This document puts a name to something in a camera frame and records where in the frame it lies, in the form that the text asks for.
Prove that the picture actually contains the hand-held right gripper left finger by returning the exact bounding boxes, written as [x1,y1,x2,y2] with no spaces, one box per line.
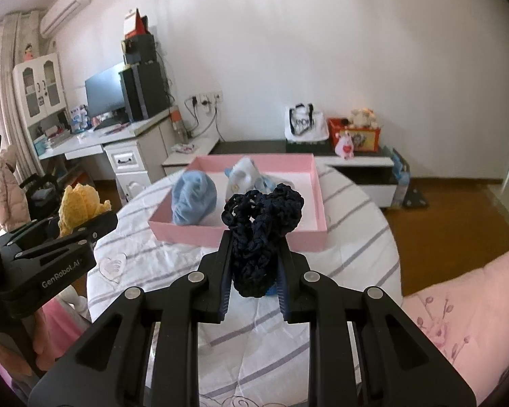
[27,231,234,407]

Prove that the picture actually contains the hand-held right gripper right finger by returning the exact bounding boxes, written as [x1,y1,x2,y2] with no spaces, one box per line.
[278,244,478,407]

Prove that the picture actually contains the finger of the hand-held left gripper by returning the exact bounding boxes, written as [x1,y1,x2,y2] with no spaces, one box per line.
[0,211,118,262]

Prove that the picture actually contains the navy crocheted item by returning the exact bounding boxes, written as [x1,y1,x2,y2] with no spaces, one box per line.
[221,183,305,298]

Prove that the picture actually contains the yellow crocheted item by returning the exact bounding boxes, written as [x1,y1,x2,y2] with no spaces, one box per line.
[58,184,112,238]

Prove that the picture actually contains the pink tray box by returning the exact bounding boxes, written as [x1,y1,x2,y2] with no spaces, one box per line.
[148,155,328,252]

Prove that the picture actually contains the blue knitted hat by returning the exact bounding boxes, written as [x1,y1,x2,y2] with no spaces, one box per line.
[171,170,218,226]

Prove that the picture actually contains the printed light blue cloth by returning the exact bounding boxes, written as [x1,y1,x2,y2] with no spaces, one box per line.
[225,157,295,204]

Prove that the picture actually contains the black chair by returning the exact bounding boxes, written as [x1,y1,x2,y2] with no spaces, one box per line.
[19,173,66,225]

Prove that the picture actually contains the pink fabric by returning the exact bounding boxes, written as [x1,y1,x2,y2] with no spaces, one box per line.
[38,297,90,369]

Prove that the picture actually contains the beige jacket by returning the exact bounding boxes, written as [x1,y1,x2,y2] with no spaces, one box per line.
[0,144,30,233]

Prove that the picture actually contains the striped white tablecloth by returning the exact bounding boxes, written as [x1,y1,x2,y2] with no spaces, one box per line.
[86,163,403,407]

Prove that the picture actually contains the stack of books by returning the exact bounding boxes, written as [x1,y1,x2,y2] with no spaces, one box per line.
[34,125,71,153]

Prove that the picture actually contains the white desk with drawers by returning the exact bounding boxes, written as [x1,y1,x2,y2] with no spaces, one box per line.
[38,110,174,204]

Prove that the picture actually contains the blue boxes on desk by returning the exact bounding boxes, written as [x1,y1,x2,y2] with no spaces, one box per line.
[70,106,90,133]

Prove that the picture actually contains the low white side cabinet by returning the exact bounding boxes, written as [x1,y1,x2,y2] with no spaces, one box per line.
[161,138,221,176]

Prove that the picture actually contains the black top TV bench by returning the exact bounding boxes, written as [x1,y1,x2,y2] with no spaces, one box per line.
[208,139,401,208]

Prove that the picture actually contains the white glass door cabinet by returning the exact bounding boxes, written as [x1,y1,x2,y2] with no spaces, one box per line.
[12,53,69,125]

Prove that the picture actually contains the beige curtain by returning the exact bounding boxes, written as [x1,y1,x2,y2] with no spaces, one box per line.
[0,13,43,179]

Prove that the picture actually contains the black computer monitor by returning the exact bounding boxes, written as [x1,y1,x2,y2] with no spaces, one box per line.
[85,63,128,120]

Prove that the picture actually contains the black floor stand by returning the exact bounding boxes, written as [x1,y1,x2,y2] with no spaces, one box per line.
[401,187,429,209]

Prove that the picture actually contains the white tote bag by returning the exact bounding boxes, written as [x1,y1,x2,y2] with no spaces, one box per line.
[285,102,329,142]

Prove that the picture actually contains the red storage box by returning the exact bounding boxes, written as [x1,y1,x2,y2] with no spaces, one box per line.
[327,117,382,153]

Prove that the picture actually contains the orange cap bottle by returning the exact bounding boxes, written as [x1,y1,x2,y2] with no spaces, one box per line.
[171,105,183,140]

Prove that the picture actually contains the pink floral bed sheet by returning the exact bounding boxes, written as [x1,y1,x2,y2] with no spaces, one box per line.
[401,237,509,407]

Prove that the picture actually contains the black computer tower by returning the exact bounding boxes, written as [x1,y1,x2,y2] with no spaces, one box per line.
[119,60,170,121]

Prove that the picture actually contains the cream plush toy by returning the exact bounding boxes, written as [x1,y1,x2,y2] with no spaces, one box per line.
[348,108,378,129]

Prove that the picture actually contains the black box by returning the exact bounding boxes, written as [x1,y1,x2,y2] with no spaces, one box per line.
[121,33,158,66]

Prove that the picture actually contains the white air conditioner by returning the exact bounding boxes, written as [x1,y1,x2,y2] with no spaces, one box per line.
[39,0,92,38]

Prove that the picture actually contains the red and white box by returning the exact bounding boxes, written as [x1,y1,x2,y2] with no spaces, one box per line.
[124,7,150,40]

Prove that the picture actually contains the wall power outlets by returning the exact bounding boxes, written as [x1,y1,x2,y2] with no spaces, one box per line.
[184,90,223,104]

